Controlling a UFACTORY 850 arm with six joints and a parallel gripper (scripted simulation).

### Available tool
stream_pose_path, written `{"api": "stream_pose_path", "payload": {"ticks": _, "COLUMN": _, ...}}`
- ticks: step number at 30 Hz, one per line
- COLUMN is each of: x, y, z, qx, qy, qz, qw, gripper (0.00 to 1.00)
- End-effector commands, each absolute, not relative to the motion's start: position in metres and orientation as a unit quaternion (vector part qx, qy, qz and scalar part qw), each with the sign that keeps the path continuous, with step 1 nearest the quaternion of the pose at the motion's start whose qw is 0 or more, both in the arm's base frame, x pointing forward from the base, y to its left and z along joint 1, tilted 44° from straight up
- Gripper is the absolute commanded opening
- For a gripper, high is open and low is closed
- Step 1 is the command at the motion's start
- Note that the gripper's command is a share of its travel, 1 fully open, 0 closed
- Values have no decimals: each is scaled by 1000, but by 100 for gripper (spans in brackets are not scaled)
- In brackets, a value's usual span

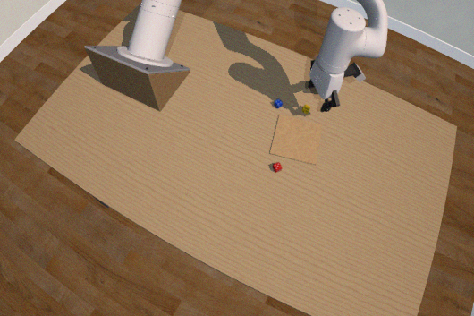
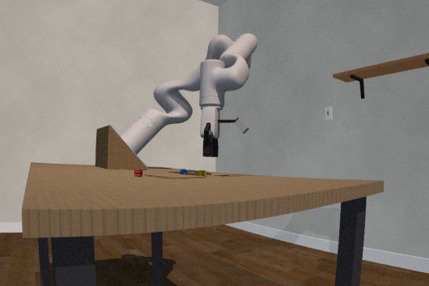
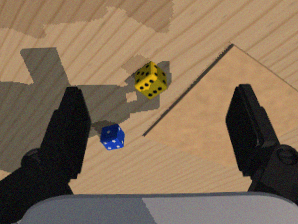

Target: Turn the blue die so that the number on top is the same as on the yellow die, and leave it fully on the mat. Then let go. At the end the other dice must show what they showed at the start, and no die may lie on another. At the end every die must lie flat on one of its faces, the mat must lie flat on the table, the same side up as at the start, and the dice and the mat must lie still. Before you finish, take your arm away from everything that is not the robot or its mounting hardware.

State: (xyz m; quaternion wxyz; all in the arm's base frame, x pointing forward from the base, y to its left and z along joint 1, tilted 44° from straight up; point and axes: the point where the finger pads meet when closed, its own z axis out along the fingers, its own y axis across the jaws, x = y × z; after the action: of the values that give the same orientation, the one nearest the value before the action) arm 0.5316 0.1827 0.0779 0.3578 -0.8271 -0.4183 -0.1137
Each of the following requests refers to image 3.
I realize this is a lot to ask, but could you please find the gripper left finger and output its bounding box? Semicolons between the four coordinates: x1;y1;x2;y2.
0;87;91;224

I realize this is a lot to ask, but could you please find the yellow die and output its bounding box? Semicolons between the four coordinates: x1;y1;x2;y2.
135;61;167;99

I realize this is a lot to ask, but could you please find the tan square mat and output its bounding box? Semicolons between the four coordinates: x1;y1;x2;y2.
144;43;298;167

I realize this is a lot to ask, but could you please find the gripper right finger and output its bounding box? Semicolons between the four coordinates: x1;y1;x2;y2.
225;84;298;206

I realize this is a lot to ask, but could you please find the blue die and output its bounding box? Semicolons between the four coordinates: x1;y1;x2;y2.
100;124;125;150

